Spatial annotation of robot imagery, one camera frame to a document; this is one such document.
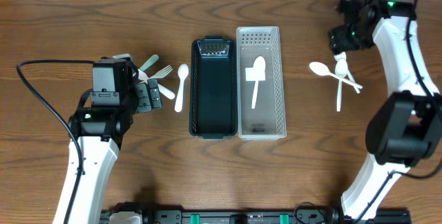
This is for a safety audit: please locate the white thick-handled fork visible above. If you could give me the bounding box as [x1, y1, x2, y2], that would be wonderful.
[138, 69, 175, 100]

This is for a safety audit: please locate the white plastic spoon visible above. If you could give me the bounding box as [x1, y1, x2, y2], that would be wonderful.
[334, 52, 355, 82]
[335, 59, 348, 112]

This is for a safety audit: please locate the white plastic spoon angled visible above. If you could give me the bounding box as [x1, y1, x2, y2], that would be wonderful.
[309, 62, 362, 89]

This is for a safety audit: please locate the white plastic spoon lowest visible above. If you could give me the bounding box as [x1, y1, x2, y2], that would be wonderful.
[251, 56, 266, 109]

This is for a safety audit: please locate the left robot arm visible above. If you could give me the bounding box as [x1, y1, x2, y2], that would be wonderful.
[53, 54, 162, 223]

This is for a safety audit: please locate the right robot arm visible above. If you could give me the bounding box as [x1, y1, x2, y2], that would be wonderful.
[328, 0, 441, 223]

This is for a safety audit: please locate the pale green fork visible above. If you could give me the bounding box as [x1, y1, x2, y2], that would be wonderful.
[148, 65, 173, 79]

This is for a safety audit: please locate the teal green fork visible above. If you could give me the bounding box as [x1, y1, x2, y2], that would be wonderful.
[140, 54, 159, 71]

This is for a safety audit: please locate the dark green plastic basket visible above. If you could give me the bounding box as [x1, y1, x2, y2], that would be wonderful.
[189, 36, 238, 139]

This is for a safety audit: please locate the white label in basket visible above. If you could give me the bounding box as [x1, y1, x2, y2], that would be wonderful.
[245, 67, 266, 82]

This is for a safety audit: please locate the clear perforated plastic basket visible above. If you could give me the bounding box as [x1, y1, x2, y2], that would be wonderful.
[236, 26, 287, 140]

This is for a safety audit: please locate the white thick-handled spoon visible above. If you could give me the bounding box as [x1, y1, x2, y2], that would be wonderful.
[174, 64, 189, 113]

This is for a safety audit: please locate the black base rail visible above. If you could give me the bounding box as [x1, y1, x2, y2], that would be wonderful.
[99, 201, 412, 224]

